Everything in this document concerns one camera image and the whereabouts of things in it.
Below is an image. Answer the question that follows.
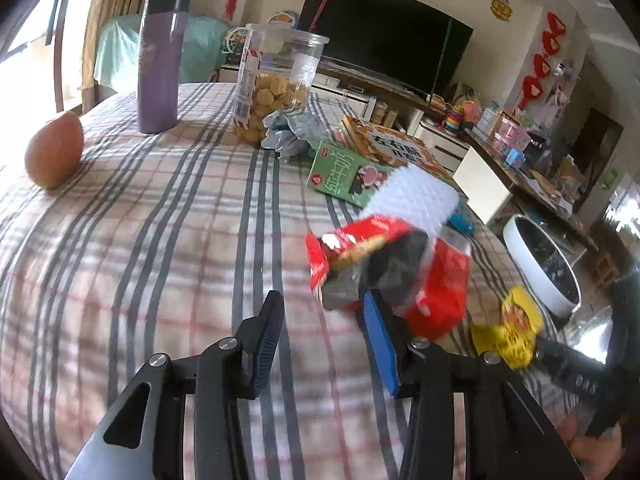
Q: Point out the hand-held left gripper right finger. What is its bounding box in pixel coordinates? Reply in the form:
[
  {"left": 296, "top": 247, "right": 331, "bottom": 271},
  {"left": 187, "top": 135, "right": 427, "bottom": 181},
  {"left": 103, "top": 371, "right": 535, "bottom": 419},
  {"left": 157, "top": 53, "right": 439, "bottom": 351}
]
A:
[{"left": 362, "top": 289, "right": 586, "bottom": 480}]

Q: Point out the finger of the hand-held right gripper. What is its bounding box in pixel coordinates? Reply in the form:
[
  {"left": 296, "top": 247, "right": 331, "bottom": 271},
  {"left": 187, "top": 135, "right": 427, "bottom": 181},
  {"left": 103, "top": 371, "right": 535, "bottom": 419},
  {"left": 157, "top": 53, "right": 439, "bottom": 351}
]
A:
[{"left": 532, "top": 332, "right": 571, "bottom": 377}]

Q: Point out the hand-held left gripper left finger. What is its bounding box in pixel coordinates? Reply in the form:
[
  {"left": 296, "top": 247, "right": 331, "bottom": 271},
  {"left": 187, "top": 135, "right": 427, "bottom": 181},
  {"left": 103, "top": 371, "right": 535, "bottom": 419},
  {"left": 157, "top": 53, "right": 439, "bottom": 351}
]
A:
[{"left": 65, "top": 290, "right": 286, "bottom": 480}]

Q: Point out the yellow snack bag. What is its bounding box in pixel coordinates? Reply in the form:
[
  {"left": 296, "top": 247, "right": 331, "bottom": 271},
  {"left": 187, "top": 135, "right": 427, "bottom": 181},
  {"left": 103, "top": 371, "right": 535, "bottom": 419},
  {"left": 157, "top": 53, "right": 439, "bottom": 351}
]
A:
[{"left": 470, "top": 285, "right": 544, "bottom": 369}]

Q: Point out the white trash bin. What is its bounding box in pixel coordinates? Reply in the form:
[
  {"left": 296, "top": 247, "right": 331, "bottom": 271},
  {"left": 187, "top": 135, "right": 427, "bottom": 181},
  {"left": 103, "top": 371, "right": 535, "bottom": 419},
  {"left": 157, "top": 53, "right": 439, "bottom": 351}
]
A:
[{"left": 502, "top": 214, "right": 584, "bottom": 318}]

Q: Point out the red snack wrapper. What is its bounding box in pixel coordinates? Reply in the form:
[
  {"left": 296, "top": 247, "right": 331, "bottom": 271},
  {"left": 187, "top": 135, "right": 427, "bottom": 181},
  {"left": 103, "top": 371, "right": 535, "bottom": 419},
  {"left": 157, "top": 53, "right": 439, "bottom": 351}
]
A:
[{"left": 305, "top": 212, "right": 433, "bottom": 313}]

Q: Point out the small blue wrapper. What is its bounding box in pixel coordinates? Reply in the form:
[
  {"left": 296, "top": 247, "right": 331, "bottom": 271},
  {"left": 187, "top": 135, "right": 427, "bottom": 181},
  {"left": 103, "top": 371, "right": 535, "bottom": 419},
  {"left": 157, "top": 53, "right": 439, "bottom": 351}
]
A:
[{"left": 447, "top": 209, "right": 477, "bottom": 235}]

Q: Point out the white bubble wrap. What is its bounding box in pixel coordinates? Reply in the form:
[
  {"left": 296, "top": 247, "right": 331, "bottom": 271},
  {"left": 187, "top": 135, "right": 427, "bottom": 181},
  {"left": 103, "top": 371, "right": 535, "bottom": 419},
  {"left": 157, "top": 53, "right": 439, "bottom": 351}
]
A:
[{"left": 364, "top": 162, "right": 461, "bottom": 237}]

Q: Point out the grey wrapper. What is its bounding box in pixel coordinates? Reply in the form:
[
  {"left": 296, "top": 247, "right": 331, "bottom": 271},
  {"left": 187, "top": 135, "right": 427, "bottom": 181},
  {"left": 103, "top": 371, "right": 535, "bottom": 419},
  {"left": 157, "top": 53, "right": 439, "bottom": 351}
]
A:
[{"left": 262, "top": 110, "right": 334, "bottom": 162}]

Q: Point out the person's right hand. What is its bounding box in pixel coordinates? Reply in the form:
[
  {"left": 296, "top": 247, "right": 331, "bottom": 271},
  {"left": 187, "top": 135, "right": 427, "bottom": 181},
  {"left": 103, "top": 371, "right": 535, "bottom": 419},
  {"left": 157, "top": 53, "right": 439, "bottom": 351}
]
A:
[{"left": 556, "top": 412, "right": 626, "bottom": 480}]

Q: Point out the cluttered side table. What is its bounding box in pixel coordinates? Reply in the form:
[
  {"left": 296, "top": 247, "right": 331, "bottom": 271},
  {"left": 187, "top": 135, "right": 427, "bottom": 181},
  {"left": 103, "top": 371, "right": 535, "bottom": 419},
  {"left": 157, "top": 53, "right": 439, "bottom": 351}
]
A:
[{"left": 455, "top": 125, "right": 597, "bottom": 252}]

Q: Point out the green drink box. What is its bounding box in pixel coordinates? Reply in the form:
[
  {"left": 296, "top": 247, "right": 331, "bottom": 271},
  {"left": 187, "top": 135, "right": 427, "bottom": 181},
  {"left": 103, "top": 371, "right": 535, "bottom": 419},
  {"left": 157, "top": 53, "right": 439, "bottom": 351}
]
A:
[{"left": 306, "top": 140, "right": 397, "bottom": 209}]

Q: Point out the orange picture book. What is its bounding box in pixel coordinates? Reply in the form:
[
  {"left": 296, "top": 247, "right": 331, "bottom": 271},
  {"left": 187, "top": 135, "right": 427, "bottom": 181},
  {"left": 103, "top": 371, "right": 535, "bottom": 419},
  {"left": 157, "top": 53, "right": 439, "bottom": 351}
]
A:
[{"left": 340, "top": 115, "right": 453, "bottom": 182}]

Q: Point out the white television stand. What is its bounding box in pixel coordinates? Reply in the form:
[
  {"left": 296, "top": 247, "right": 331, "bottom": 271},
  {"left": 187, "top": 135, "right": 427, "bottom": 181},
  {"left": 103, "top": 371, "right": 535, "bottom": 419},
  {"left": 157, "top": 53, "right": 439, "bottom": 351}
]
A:
[{"left": 220, "top": 57, "right": 472, "bottom": 172}]

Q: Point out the dark wooden door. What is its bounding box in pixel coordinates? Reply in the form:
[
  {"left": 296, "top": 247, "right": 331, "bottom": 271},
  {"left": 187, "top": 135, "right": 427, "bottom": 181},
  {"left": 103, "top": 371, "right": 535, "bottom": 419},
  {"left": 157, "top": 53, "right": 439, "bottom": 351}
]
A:
[{"left": 575, "top": 107, "right": 624, "bottom": 192}]

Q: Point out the pink toy box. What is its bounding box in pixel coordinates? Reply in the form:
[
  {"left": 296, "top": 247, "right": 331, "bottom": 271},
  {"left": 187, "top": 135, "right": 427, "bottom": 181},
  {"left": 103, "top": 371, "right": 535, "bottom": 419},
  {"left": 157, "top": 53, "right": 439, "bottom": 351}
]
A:
[{"left": 492, "top": 112, "right": 531, "bottom": 154}]

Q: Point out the clear cookie jar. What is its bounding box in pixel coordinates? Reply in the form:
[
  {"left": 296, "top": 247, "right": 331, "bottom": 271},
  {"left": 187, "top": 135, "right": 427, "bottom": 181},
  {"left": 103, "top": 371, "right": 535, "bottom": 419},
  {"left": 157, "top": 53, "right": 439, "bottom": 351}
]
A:
[{"left": 232, "top": 23, "right": 331, "bottom": 148}]

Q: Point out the red apple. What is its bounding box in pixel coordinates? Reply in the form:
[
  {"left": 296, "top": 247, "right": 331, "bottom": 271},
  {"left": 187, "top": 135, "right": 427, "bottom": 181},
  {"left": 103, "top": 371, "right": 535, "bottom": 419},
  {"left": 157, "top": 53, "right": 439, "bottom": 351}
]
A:
[{"left": 25, "top": 111, "right": 85, "bottom": 190}]

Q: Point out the purple thermos bottle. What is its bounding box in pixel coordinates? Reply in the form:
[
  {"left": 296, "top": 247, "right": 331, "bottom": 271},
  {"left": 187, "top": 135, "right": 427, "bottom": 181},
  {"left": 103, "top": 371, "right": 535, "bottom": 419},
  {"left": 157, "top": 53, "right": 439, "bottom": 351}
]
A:
[{"left": 137, "top": 0, "right": 192, "bottom": 134}]

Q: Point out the toy ferris wheel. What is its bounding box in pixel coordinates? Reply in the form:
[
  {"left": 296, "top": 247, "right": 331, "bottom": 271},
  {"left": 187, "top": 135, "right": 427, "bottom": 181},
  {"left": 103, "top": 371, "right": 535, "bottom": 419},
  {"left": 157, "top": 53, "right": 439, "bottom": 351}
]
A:
[{"left": 222, "top": 26, "right": 248, "bottom": 57}]

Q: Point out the black television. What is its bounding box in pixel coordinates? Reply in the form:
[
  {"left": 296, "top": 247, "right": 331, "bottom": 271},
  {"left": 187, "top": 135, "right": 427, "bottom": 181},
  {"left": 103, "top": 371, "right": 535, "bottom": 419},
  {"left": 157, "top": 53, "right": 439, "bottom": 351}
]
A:
[{"left": 297, "top": 0, "right": 474, "bottom": 102}]

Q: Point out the teal covered armchair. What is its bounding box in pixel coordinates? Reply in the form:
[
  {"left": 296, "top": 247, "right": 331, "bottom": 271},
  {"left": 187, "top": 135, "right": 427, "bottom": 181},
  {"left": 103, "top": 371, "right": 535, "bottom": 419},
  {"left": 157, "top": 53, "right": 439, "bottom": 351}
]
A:
[{"left": 94, "top": 14, "right": 236, "bottom": 95}]

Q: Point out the beige curtain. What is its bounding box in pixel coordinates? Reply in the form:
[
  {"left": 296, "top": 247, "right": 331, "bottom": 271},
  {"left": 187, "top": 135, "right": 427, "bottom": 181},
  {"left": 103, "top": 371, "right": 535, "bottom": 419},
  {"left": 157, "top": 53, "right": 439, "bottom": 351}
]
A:
[{"left": 82, "top": 0, "right": 176, "bottom": 112}]

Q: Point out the stacking ring toy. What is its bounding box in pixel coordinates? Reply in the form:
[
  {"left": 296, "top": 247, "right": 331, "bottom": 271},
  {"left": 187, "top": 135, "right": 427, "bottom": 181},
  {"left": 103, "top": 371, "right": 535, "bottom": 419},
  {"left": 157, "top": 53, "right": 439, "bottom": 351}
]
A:
[{"left": 444, "top": 105, "right": 466, "bottom": 134}]

